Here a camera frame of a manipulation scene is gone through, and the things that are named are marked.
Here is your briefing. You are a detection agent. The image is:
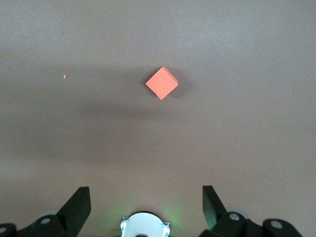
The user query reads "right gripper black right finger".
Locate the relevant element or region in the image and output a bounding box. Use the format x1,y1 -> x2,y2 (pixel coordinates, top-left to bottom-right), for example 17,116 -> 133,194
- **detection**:
198,185 -> 303,237

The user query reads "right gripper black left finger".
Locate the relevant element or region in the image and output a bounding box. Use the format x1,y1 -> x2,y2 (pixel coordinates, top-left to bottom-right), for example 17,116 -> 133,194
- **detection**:
0,186 -> 91,237

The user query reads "orange foam cube block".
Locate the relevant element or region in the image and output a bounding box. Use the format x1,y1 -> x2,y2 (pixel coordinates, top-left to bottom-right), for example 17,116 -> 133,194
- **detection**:
145,66 -> 179,101

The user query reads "brown table mat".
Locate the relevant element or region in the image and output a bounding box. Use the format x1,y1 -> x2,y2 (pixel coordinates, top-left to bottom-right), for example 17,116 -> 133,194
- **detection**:
0,0 -> 316,237

